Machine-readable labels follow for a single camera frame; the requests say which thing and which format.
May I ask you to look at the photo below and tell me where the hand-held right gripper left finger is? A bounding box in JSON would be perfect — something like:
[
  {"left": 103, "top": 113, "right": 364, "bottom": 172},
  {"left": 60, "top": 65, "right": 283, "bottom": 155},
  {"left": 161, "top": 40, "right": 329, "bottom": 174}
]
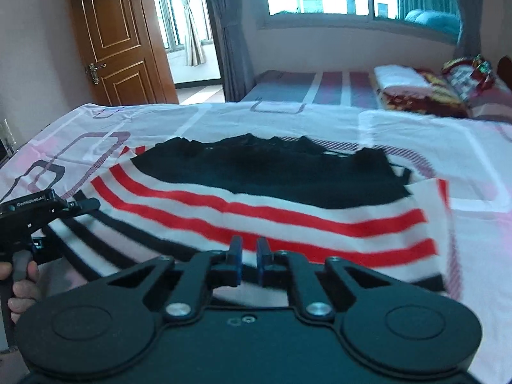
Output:
[{"left": 107, "top": 235, "right": 244, "bottom": 323}]

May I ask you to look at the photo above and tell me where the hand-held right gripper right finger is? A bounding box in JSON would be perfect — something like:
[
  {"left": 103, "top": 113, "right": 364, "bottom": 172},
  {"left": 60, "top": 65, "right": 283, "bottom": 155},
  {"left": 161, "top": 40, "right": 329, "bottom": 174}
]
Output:
[{"left": 256, "top": 237, "right": 396, "bottom": 323}]

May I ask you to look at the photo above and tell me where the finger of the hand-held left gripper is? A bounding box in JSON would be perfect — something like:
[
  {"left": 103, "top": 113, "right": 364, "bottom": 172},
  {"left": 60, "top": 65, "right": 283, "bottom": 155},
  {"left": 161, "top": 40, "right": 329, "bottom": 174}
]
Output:
[
  {"left": 30, "top": 235, "right": 61, "bottom": 264},
  {"left": 52, "top": 197, "right": 101, "bottom": 225}
]

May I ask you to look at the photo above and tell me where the white red black striped sweater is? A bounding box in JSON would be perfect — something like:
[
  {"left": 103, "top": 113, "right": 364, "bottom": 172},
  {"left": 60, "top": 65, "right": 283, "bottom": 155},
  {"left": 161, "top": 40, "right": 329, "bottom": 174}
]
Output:
[{"left": 42, "top": 144, "right": 455, "bottom": 301}]

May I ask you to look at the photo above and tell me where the black lace garment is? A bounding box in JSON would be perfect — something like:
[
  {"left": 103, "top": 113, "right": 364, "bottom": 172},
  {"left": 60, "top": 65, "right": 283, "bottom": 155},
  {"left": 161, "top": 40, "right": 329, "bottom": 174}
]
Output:
[{"left": 130, "top": 133, "right": 413, "bottom": 211}]

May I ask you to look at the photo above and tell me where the person's left hand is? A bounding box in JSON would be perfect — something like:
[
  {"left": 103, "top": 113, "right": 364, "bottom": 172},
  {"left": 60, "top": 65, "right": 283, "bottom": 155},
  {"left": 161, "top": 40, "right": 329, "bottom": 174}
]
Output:
[{"left": 0, "top": 261, "right": 41, "bottom": 325}]

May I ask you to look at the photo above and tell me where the brown wooden door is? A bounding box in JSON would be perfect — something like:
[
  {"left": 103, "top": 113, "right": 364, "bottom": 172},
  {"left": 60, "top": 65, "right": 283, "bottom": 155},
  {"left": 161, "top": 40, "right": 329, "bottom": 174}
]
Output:
[{"left": 66, "top": 0, "right": 180, "bottom": 107}]

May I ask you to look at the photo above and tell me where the grey red striped bed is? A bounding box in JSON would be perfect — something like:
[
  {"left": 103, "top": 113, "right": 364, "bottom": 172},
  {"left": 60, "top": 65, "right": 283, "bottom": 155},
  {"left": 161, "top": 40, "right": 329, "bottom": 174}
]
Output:
[{"left": 240, "top": 70, "right": 512, "bottom": 124}]

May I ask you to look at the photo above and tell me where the balcony window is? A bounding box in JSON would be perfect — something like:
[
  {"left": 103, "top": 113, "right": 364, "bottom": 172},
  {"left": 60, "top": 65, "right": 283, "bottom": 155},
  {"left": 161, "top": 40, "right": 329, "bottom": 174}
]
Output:
[{"left": 150, "top": 0, "right": 213, "bottom": 53}]

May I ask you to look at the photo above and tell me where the white sheer curtain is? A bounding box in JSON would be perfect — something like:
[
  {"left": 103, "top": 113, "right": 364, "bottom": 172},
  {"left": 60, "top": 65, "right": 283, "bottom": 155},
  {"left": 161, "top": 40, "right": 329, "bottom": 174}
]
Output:
[{"left": 175, "top": 0, "right": 207, "bottom": 67}]

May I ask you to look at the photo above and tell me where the grey curtain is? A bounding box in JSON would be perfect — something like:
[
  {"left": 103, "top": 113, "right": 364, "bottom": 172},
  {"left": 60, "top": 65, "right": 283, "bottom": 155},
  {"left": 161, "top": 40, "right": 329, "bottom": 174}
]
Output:
[
  {"left": 199, "top": 0, "right": 257, "bottom": 103},
  {"left": 453, "top": 0, "right": 487, "bottom": 61}
]

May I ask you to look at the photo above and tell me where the pink patterned bedsheet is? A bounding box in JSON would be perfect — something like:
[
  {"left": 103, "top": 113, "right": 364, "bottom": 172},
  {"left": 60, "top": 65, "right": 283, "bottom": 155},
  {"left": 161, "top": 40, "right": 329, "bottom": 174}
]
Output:
[{"left": 0, "top": 102, "right": 512, "bottom": 384}]

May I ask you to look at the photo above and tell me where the white folded blanket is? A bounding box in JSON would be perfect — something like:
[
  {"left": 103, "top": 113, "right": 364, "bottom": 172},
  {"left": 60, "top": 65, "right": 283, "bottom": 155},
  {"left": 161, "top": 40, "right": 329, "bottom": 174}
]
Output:
[{"left": 374, "top": 65, "right": 435, "bottom": 91}]

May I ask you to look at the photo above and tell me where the red patterned folded quilt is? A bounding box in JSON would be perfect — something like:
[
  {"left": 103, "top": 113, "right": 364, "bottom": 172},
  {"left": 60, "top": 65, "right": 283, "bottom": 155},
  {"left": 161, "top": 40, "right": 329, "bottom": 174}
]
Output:
[{"left": 376, "top": 68, "right": 470, "bottom": 119}]

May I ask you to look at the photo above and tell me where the plaid and red cloth bundle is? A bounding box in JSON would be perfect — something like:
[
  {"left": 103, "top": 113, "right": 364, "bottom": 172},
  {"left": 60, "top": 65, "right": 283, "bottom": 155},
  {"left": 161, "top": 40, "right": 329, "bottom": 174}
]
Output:
[{"left": 441, "top": 54, "right": 497, "bottom": 102}]

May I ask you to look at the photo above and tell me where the teal cushion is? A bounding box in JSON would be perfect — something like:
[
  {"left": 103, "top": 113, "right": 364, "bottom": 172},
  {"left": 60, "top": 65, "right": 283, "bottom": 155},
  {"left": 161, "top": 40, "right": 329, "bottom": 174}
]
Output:
[{"left": 404, "top": 9, "right": 461, "bottom": 44}]

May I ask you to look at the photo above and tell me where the brown wooden headboard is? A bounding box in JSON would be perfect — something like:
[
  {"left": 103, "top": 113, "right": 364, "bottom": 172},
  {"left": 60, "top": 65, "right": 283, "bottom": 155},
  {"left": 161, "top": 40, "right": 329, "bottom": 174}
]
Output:
[{"left": 497, "top": 56, "right": 512, "bottom": 89}]

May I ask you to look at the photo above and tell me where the metal door handle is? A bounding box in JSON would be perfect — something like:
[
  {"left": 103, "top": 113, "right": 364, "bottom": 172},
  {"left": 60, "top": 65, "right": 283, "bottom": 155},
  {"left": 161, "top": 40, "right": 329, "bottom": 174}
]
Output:
[{"left": 85, "top": 62, "right": 107, "bottom": 86}]

